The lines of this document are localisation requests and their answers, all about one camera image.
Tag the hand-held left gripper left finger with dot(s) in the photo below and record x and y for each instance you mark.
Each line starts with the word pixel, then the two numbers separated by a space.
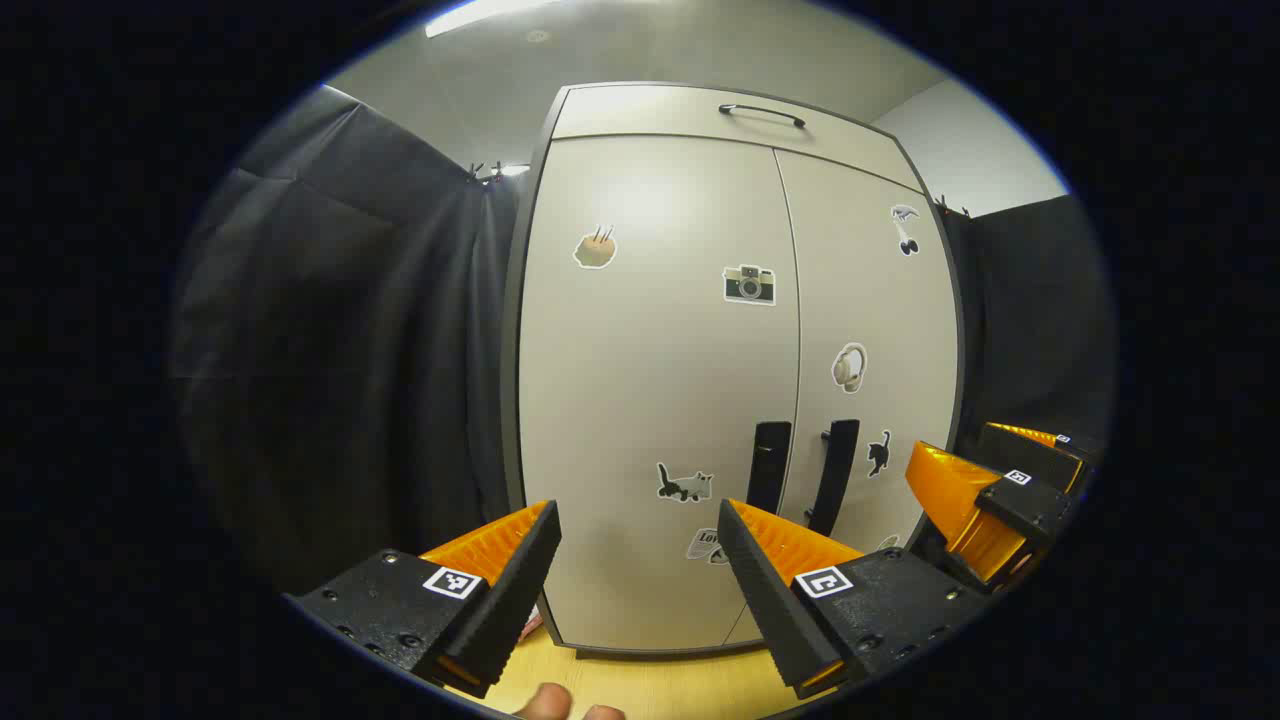
pixel 510 600

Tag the ceiling light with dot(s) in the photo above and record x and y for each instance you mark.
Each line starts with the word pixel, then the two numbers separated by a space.
pixel 515 170

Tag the grey cabinet door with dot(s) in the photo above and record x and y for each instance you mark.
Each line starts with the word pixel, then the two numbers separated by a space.
pixel 640 400
pixel 880 300

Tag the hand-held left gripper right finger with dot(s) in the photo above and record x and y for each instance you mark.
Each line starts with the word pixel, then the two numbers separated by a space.
pixel 765 600

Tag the grey double-door shoe cabinet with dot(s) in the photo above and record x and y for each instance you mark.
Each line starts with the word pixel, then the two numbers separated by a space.
pixel 511 420

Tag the grey cabinet drawer front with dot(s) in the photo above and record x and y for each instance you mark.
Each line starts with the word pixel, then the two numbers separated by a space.
pixel 650 112

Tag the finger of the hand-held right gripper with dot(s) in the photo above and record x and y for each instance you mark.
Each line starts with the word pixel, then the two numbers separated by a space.
pixel 1025 505
pixel 1030 455

